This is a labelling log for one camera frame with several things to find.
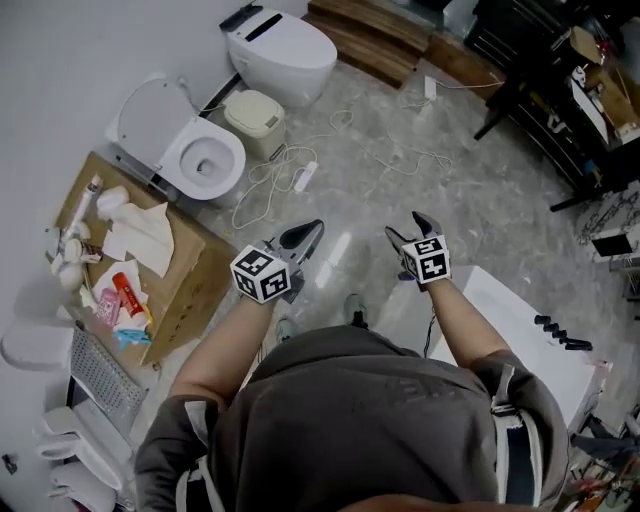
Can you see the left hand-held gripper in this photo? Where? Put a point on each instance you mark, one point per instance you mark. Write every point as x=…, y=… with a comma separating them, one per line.
x=261, y=275

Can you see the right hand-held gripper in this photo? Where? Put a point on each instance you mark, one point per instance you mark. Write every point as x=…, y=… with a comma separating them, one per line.
x=426, y=262

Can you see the white bathtub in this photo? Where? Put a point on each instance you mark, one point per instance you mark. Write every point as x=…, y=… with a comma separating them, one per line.
x=510, y=320

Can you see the red bottle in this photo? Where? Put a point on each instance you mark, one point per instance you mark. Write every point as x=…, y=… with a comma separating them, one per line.
x=127, y=295

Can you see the person's right forearm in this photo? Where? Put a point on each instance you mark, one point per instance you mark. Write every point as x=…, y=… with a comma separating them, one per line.
x=462, y=325

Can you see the person's left forearm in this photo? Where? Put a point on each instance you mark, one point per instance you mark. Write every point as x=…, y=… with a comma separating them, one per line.
x=225, y=345

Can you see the white power strip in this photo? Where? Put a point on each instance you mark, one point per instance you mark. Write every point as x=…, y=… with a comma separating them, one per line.
x=305, y=177

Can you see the person's right shoe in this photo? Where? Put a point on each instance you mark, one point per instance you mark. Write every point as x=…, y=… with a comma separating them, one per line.
x=356, y=310

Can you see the person's shoe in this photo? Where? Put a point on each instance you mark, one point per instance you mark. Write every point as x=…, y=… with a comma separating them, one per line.
x=286, y=331
x=356, y=310

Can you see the person's left shoe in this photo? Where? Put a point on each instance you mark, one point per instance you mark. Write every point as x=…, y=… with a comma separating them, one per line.
x=286, y=331

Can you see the beige trash bin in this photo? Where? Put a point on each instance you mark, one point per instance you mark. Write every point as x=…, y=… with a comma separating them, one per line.
x=255, y=122

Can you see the cardboard box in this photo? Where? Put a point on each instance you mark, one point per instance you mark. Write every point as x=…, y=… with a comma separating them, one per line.
x=185, y=260

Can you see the white open-lid toilet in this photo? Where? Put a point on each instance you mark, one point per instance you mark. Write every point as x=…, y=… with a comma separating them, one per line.
x=195, y=150

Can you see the white power adapter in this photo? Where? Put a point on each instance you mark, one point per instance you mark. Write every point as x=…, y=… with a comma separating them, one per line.
x=430, y=87

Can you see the white tissue paper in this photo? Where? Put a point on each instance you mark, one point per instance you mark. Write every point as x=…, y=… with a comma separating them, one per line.
x=142, y=232

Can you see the white closed-lid toilet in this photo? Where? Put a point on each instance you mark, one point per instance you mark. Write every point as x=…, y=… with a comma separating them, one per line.
x=285, y=50

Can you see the black shelving rack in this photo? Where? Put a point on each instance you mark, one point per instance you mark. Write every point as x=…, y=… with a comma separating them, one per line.
x=545, y=95

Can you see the person's grey shirt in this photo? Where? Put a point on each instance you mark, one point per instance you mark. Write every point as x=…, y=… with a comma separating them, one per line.
x=350, y=425

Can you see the marble patterned slab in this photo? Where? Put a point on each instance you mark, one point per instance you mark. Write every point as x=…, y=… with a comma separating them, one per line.
x=610, y=215

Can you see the wooden step platform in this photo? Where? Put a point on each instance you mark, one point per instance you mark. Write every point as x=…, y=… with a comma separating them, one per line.
x=370, y=37

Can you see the blue clip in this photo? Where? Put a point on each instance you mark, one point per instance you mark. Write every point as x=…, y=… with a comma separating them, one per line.
x=131, y=337

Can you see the pink packet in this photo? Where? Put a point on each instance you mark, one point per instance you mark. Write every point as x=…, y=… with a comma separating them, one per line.
x=109, y=306

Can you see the tall white tube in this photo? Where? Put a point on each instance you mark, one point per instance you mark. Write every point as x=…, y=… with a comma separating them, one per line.
x=86, y=205

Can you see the white round jar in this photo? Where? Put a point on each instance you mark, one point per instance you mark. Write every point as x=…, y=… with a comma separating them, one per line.
x=74, y=249

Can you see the white perforated basket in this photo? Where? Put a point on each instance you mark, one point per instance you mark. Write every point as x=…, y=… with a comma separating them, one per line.
x=102, y=375

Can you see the white rounded basin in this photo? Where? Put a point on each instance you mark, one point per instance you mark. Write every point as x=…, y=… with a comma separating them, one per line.
x=35, y=345

